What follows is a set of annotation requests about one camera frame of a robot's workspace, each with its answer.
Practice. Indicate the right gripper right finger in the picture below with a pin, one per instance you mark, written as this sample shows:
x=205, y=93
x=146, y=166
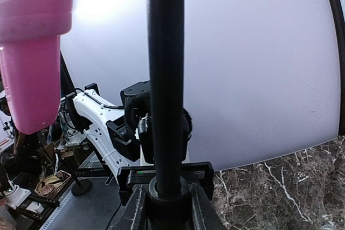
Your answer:
x=203, y=214

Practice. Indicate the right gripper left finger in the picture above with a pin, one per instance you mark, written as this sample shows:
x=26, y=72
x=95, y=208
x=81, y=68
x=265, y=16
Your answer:
x=134, y=214

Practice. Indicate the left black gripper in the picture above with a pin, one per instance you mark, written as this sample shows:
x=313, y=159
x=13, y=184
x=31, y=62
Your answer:
x=201, y=173

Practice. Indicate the black round-base mic stand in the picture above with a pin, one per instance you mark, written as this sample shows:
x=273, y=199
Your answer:
x=168, y=192

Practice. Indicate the pink microphone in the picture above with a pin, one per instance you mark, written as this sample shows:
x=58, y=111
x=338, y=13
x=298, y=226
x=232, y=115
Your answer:
x=30, y=59

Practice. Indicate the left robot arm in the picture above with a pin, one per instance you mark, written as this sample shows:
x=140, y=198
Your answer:
x=120, y=135

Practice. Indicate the wicker basket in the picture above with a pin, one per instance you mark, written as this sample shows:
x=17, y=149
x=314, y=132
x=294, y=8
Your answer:
x=53, y=184

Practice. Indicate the left black frame post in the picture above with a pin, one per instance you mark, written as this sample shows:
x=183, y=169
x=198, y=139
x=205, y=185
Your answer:
x=66, y=82

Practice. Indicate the black frame post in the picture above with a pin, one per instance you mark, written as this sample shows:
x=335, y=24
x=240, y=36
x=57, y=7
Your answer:
x=66, y=82
x=338, y=18

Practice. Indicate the right black frame post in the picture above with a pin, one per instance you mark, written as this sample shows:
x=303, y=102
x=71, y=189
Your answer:
x=338, y=18

